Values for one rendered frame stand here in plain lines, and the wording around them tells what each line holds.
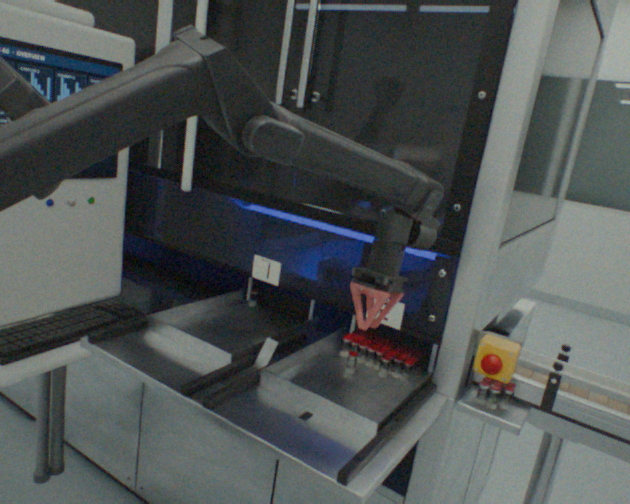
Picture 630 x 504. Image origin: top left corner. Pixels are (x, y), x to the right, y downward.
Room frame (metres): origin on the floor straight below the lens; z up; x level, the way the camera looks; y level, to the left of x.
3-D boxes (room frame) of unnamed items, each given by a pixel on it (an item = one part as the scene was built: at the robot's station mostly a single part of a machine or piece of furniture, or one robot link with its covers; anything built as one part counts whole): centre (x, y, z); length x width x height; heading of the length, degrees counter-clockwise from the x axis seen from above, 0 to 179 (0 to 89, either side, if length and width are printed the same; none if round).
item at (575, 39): (1.41, -0.58, 1.51); 0.85 x 0.01 x 0.59; 149
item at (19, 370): (1.18, 0.61, 0.79); 0.45 x 0.28 x 0.03; 153
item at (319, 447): (1.03, 0.05, 0.87); 0.70 x 0.48 x 0.02; 59
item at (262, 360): (0.95, 0.10, 0.91); 0.14 x 0.03 x 0.06; 148
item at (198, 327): (1.17, 0.16, 0.90); 0.34 x 0.26 x 0.04; 149
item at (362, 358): (1.08, -0.17, 0.91); 0.18 x 0.02 x 0.05; 59
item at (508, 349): (0.97, -0.40, 1.00); 0.08 x 0.07 x 0.07; 149
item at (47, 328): (1.17, 0.59, 0.82); 0.40 x 0.14 x 0.02; 153
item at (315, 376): (1.00, -0.13, 0.90); 0.34 x 0.26 x 0.04; 149
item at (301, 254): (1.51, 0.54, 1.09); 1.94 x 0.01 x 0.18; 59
